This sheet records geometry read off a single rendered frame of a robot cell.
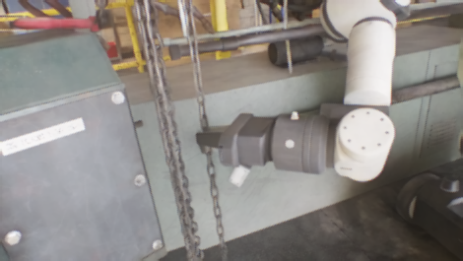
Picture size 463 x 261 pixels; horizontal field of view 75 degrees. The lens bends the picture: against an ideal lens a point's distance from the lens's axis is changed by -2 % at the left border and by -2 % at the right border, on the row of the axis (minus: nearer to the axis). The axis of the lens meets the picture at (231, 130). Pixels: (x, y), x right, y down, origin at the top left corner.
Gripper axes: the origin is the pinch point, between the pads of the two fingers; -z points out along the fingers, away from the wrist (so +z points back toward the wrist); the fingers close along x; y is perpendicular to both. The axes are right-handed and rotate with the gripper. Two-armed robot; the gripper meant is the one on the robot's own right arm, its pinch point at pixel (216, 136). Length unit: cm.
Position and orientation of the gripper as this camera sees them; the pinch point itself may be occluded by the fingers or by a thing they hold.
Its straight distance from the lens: 51.8
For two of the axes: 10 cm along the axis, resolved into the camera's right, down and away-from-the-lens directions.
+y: -1.0, -9.1, -4.1
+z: 9.3, 0.7, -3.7
